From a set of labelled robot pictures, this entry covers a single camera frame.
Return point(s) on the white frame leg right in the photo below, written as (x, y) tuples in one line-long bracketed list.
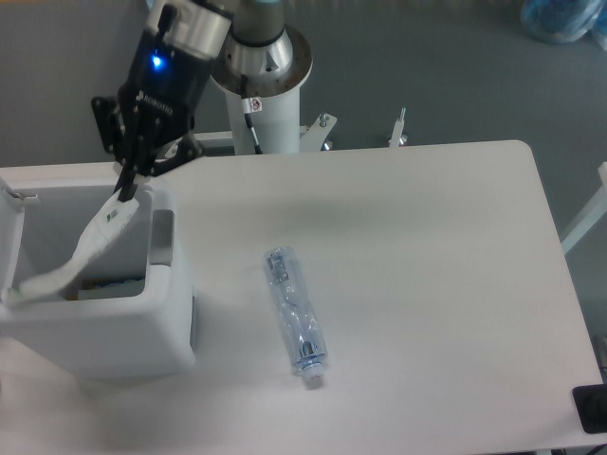
[(587, 217)]

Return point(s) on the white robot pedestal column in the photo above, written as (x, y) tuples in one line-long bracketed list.
[(262, 87)]

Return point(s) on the clear plastic wrapper green stripe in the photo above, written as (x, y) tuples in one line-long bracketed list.
[(98, 236)]

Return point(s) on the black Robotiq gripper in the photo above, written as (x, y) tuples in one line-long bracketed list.
[(155, 104)]

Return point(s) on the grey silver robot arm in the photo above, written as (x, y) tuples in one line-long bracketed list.
[(202, 27)]

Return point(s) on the crushed clear plastic bottle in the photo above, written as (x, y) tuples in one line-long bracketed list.
[(301, 331)]

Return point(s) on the blue plastic bag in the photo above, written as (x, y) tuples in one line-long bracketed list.
[(565, 22)]

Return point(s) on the black device at table edge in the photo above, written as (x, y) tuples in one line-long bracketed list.
[(590, 403)]

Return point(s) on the trash inside the can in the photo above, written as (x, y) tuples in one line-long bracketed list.
[(99, 290)]

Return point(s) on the white base frame with bolts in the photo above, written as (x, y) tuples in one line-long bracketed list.
[(312, 137)]

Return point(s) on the white trash can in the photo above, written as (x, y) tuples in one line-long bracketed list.
[(128, 313)]

